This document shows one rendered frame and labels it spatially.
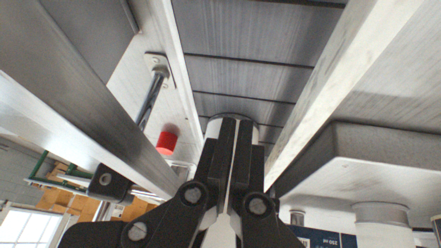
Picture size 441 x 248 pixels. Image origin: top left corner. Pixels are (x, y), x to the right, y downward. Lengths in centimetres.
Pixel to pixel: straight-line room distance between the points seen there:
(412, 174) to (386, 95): 11
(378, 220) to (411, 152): 18
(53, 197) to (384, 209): 456
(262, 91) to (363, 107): 14
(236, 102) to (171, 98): 13
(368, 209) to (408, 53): 32
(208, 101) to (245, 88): 4
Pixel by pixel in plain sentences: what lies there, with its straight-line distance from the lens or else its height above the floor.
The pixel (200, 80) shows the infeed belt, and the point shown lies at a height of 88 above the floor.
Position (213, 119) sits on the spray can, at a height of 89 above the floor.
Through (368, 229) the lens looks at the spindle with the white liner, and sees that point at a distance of 47.
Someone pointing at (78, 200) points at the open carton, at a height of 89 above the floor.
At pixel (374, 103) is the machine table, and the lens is 27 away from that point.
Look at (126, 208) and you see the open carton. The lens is 228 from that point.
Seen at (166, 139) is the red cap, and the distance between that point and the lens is 38.
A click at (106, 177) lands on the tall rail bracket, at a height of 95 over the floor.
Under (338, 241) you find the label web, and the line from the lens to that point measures 67.
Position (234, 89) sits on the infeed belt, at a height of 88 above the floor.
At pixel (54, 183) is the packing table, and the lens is 439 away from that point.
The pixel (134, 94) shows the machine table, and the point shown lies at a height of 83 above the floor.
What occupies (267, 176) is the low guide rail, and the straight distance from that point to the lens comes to 23.
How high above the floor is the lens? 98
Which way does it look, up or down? 28 degrees down
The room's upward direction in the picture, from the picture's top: 169 degrees counter-clockwise
